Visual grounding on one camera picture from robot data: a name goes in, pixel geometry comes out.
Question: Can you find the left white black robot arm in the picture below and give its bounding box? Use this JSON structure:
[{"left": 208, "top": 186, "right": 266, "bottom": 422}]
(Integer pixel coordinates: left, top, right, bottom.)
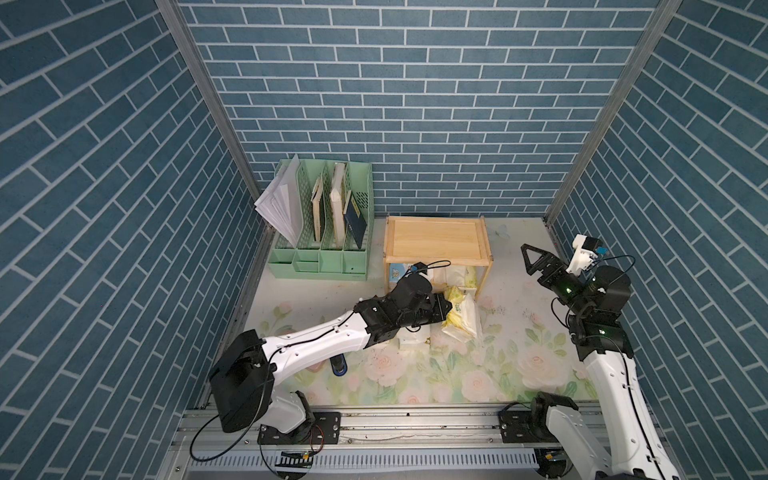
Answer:
[{"left": 208, "top": 273, "right": 453, "bottom": 434}]

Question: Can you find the dark blue book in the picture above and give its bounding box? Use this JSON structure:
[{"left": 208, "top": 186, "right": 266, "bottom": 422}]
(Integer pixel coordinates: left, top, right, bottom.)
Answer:
[{"left": 343, "top": 191, "right": 367, "bottom": 249}]

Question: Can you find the thin beige book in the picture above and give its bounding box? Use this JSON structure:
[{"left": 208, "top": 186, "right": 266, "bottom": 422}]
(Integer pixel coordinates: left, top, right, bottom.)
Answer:
[{"left": 311, "top": 176, "right": 325, "bottom": 243}]

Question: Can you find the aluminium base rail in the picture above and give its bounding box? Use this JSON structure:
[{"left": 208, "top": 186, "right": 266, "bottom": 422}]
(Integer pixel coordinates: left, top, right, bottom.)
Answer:
[{"left": 157, "top": 405, "right": 685, "bottom": 480}]

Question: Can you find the blue cartoon tissue pack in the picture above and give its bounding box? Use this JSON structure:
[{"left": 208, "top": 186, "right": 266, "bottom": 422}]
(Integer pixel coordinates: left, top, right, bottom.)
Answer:
[{"left": 388, "top": 263, "right": 412, "bottom": 283}]

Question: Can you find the orange beige tissue pack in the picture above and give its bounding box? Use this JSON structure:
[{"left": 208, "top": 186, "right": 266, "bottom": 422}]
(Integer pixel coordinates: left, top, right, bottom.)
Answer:
[{"left": 426, "top": 265, "right": 449, "bottom": 291}]

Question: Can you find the white paper stack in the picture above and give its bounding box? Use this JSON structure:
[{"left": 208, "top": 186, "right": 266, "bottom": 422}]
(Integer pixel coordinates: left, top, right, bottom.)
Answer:
[{"left": 255, "top": 155, "right": 303, "bottom": 248}]

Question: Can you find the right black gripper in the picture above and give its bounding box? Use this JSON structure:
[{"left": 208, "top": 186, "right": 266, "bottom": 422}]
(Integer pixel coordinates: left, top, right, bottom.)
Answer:
[{"left": 522, "top": 245, "right": 587, "bottom": 320}]

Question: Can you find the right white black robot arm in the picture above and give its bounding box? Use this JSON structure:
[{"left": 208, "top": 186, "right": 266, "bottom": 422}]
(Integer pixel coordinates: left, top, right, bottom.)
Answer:
[{"left": 521, "top": 235, "right": 681, "bottom": 479}]

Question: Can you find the blue stapler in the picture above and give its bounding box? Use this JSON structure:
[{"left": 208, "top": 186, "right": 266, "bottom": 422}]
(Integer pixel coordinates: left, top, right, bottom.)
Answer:
[{"left": 329, "top": 354, "right": 348, "bottom": 377}]

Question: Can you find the floral table mat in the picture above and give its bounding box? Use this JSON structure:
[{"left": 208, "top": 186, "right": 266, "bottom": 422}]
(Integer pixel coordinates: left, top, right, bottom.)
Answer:
[{"left": 244, "top": 218, "right": 596, "bottom": 406}]

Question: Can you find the white yellow book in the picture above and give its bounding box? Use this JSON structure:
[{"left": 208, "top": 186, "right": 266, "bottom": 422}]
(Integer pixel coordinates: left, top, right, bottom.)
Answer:
[{"left": 329, "top": 162, "right": 346, "bottom": 249}]

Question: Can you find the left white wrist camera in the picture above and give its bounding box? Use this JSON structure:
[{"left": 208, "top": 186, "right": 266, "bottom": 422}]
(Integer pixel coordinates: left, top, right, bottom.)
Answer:
[{"left": 406, "top": 262, "right": 429, "bottom": 277}]

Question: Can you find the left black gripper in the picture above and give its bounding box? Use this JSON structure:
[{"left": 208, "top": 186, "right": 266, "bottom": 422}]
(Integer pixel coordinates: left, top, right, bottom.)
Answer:
[{"left": 393, "top": 292, "right": 455, "bottom": 329}]

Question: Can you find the green plastic file organizer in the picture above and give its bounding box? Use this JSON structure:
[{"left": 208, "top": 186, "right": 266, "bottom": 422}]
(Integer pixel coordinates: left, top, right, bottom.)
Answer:
[{"left": 257, "top": 157, "right": 375, "bottom": 281}]

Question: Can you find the yellow white tissue pack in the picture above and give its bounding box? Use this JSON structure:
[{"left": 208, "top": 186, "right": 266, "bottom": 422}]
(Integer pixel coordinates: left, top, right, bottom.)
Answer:
[
  {"left": 442, "top": 286, "right": 482, "bottom": 343},
  {"left": 446, "top": 265, "right": 479, "bottom": 289}
]

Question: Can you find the green circuit board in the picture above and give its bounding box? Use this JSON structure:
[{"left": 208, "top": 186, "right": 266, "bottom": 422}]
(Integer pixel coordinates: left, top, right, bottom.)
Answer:
[{"left": 275, "top": 452, "right": 314, "bottom": 469}]

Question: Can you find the wooden two-tier shelf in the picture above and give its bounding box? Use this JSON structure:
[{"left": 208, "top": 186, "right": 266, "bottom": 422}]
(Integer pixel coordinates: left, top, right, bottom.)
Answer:
[{"left": 383, "top": 216, "right": 494, "bottom": 293}]

